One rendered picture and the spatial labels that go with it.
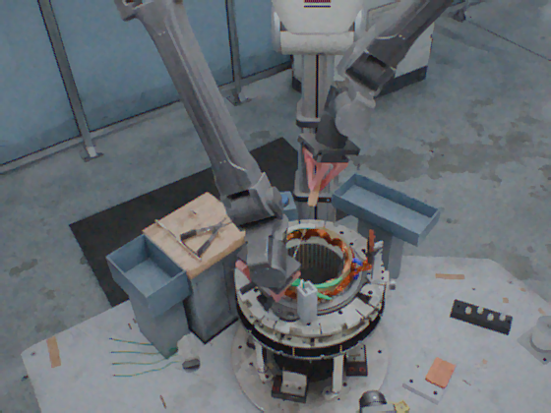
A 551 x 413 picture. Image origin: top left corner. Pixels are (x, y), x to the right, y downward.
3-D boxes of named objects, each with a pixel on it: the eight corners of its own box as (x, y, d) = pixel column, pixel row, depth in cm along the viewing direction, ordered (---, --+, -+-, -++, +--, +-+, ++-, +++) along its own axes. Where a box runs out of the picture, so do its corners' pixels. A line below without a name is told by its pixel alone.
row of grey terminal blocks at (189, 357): (202, 369, 144) (200, 360, 141) (183, 374, 143) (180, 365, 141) (194, 337, 151) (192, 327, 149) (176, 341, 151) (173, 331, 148)
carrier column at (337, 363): (335, 397, 135) (337, 345, 121) (328, 389, 137) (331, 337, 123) (343, 391, 136) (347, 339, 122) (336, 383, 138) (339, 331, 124)
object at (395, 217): (425, 284, 161) (441, 208, 142) (405, 309, 155) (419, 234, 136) (349, 245, 173) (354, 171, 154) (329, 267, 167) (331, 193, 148)
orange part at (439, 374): (444, 389, 136) (445, 387, 135) (424, 380, 138) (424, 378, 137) (455, 367, 140) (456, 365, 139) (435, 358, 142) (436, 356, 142)
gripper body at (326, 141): (359, 158, 106) (372, 122, 103) (313, 158, 101) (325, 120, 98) (339, 143, 111) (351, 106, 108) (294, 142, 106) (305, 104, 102)
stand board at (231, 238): (190, 280, 132) (189, 272, 130) (144, 237, 142) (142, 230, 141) (257, 235, 141) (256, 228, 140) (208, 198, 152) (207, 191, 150)
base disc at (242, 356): (290, 458, 126) (290, 457, 125) (203, 336, 150) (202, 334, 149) (421, 367, 141) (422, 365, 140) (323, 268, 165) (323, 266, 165)
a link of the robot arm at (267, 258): (273, 181, 94) (225, 196, 97) (269, 236, 86) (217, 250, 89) (302, 226, 102) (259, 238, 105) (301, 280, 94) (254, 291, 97)
